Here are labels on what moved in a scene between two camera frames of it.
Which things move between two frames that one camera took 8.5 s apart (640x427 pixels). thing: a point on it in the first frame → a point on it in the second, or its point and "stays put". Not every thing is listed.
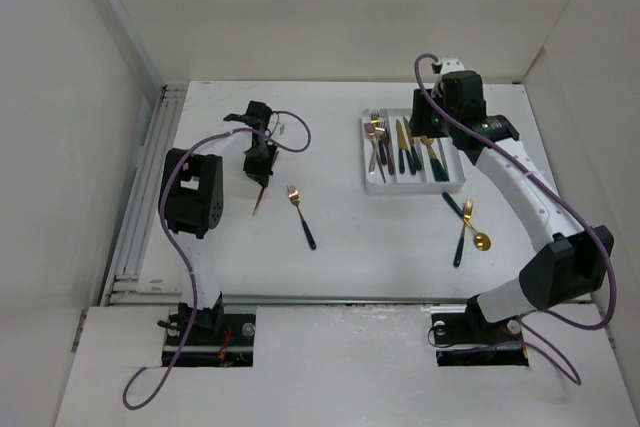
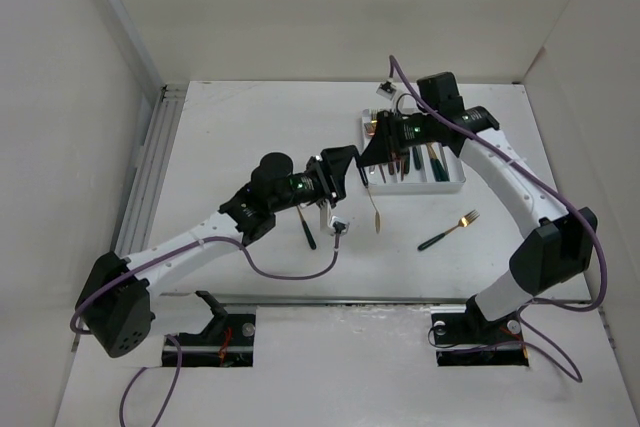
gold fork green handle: (294, 195) stays put
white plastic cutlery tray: (398, 163) stays put
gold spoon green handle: (439, 172) stays put
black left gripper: (261, 173) → (330, 178)
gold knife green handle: (414, 153) stays put
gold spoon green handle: (437, 167) stays put
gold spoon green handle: (481, 240) → (377, 216)
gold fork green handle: (460, 246) → (463, 222)
